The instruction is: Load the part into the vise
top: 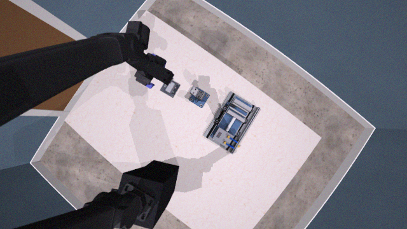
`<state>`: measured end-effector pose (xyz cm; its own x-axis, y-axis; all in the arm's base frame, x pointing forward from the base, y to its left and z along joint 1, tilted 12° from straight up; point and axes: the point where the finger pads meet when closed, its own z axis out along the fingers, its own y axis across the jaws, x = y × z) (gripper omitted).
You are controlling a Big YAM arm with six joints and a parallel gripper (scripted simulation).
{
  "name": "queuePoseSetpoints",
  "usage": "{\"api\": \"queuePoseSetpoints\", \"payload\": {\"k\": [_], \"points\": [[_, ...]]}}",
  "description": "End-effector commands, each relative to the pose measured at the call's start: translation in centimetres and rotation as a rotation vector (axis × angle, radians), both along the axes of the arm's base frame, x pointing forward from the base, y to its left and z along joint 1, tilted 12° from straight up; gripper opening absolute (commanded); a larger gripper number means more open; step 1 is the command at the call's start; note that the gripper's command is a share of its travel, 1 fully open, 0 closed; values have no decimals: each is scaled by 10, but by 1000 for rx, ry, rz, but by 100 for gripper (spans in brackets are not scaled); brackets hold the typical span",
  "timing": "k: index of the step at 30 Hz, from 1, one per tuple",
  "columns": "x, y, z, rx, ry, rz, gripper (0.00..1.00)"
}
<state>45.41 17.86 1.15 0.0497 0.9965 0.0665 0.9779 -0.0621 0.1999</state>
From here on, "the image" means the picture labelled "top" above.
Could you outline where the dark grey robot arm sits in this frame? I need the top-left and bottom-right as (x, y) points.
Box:
(0, 21), (174, 229)

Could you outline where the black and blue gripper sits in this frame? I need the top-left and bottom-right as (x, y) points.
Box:
(134, 53), (167, 88)

